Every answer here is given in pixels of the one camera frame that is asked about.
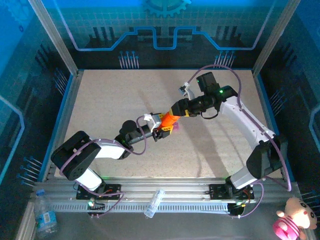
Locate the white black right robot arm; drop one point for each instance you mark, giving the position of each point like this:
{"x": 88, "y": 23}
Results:
{"x": 250, "y": 117}

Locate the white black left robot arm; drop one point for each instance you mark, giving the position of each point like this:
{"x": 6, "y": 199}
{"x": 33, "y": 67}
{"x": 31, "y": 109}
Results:
{"x": 75, "y": 155}

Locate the small clear plastic bottle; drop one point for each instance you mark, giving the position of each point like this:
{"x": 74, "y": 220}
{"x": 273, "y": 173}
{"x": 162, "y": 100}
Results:
{"x": 153, "y": 203}

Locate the water bottle with blue label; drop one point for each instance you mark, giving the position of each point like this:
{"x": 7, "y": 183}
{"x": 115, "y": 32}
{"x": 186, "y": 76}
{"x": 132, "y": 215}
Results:
{"x": 46, "y": 217}

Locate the pink beige plush toy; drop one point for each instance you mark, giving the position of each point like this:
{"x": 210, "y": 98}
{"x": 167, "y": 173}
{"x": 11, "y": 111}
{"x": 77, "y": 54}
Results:
{"x": 300, "y": 212}

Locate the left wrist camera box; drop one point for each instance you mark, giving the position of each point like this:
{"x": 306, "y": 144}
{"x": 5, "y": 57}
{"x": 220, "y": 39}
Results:
{"x": 155, "y": 121}

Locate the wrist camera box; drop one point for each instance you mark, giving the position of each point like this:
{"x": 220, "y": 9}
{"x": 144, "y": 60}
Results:
{"x": 186, "y": 90}
{"x": 155, "y": 121}

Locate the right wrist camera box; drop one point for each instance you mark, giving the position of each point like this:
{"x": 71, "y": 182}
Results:
{"x": 186, "y": 90}

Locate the aluminium mounting rail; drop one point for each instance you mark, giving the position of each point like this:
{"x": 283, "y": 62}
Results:
{"x": 175, "y": 185}

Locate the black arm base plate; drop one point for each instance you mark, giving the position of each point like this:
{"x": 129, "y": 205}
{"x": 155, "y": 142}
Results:
{"x": 217, "y": 191}
{"x": 112, "y": 188}

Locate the aluminium table side rail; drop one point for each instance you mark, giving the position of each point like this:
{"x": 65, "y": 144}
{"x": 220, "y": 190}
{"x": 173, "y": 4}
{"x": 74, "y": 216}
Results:
{"x": 72, "y": 100}

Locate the aluminium frame post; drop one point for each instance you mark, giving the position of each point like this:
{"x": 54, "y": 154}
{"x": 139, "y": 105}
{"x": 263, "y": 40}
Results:
{"x": 53, "y": 37}
{"x": 275, "y": 37}

